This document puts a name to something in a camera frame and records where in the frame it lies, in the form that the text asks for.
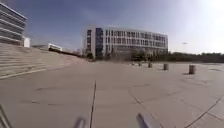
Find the large pale grid-window building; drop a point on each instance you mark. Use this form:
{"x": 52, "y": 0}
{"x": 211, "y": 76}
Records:
{"x": 126, "y": 41}

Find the striped grey office building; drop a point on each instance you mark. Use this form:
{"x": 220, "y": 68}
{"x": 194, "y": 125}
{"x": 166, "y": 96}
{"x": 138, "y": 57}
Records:
{"x": 11, "y": 26}

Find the robot's own part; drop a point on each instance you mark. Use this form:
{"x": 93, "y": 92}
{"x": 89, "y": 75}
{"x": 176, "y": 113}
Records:
{"x": 80, "y": 122}
{"x": 144, "y": 121}

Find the row of dark trees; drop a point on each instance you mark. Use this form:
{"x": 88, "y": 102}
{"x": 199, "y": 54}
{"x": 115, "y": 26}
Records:
{"x": 196, "y": 57}

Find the wide concrete steps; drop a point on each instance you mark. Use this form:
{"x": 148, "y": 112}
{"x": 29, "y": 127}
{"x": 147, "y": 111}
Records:
{"x": 20, "y": 61}

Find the low white building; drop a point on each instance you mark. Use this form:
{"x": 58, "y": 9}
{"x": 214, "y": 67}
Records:
{"x": 55, "y": 47}

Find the grey concrete slab plaza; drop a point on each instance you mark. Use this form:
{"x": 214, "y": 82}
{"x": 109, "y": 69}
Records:
{"x": 116, "y": 93}

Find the small white structure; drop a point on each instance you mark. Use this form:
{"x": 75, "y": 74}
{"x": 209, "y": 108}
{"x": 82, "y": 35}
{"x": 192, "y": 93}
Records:
{"x": 26, "y": 42}

